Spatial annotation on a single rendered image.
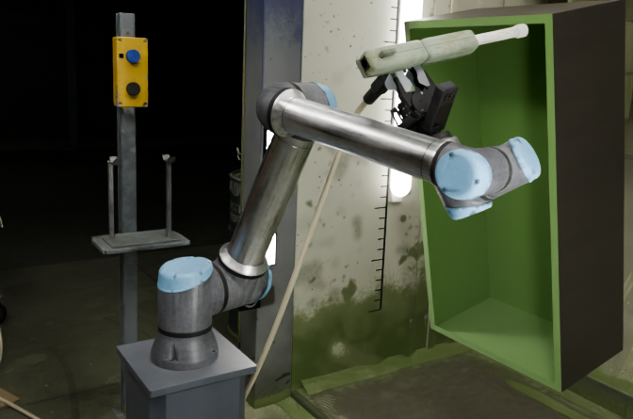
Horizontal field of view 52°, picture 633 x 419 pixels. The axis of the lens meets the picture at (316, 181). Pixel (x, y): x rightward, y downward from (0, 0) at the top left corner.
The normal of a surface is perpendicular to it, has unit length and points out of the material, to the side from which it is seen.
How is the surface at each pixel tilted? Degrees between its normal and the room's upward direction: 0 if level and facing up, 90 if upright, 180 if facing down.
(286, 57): 90
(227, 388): 90
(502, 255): 102
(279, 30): 90
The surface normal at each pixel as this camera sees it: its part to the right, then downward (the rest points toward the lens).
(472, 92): 0.56, 0.17
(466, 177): -0.61, 0.12
